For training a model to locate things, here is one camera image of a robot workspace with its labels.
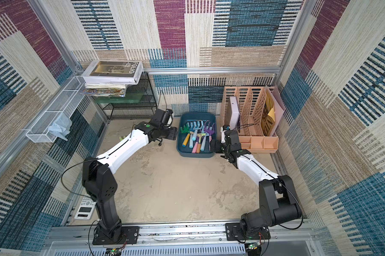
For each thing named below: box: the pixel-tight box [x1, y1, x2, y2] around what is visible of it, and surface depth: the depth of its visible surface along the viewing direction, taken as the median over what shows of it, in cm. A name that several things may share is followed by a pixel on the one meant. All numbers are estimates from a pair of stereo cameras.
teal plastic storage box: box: [176, 112, 217, 158], surface depth 102 cm
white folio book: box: [81, 60, 144, 85], surface depth 85 cm
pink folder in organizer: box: [267, 85, 286, 138], surface depth 89 cm
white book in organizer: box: [229, 96, 240, 131], surface depth 99 cm
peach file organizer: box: [220, 85, 279, 154], surface depth 102 cm
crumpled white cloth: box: [47, 112, 73, 142], surface depth 70 cm
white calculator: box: [74, 196, 97, 220], surface depth 81 cm
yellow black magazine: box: [261, 91, 276, 137], surface depth 98 cm
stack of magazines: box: [79, 84, 129, 98], surface depth 83 cm
